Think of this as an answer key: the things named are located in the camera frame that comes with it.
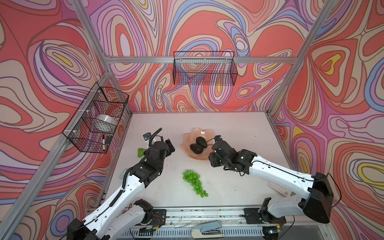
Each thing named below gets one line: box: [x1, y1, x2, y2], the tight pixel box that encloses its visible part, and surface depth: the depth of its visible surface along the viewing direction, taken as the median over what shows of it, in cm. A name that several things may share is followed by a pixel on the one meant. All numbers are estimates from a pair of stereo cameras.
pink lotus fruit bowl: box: [182, 128, 215, 160], surface depth 100 cm
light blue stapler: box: [191, 221, 224, 239], surface depth 70 cm
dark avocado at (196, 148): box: [190, 143, 204, 154], surface depth 95 cm
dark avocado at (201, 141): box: [195, 136, 208, 149], surface depth 100 cm
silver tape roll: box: [93, 114, 117, 132], surface depth 74 cm
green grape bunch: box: [182, 170, 209, 198], surface depth 83 cm
